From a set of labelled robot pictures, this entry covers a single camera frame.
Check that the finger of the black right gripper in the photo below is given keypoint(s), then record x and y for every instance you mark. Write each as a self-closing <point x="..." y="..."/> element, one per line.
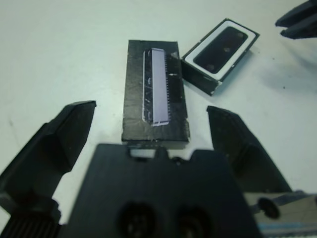
<point x="302" y="31"/>
<point x="302" y="13"/>

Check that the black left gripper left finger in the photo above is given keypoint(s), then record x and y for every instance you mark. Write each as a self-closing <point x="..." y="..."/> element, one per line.
<point x="49" y="153"/>

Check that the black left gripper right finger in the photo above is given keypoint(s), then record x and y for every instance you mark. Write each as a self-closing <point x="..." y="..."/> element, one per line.
<point x="240" y="153"/>

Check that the black box lid camera print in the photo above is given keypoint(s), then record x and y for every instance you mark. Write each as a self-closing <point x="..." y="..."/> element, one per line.
<point x="138" y="99"/>

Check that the black box white insert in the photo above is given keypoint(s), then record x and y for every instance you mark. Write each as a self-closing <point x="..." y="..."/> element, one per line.
<point x="198" y="79"/>

